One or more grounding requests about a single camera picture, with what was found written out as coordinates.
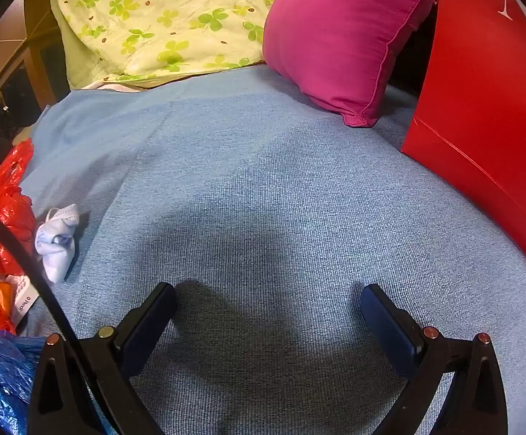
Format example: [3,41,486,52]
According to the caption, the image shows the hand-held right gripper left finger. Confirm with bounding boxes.
[27,282,177,435]

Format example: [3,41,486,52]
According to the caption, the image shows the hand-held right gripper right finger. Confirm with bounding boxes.
[361,283,508,435]

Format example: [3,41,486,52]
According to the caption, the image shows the light blue sock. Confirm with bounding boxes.
[34,205,81,283]

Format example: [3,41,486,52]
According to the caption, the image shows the blue plastic bag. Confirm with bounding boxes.
[0,330,48,435]

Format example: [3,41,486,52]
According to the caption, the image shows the red plastic bag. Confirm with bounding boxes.
[0,140,37,331]

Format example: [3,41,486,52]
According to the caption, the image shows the white paper label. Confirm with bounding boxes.
[7,274,41,315]

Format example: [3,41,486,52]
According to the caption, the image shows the orange wrapper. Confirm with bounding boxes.
[0,278,17,329]

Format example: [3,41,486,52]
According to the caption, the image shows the blue blanket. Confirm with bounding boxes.
[16,66,526,435]

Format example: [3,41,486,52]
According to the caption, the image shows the red paper bag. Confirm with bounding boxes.
[401,0,526,288]

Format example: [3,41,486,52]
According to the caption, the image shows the magenta pillow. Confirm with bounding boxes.
[262,0,440,128]

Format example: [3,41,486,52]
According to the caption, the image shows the green clover print quilt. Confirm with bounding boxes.
[50,0,300,89]

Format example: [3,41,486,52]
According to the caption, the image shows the black cable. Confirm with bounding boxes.
[0,208,109,435]

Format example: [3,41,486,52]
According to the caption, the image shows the wooden furniture frame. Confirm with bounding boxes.
[0,0,71,105]

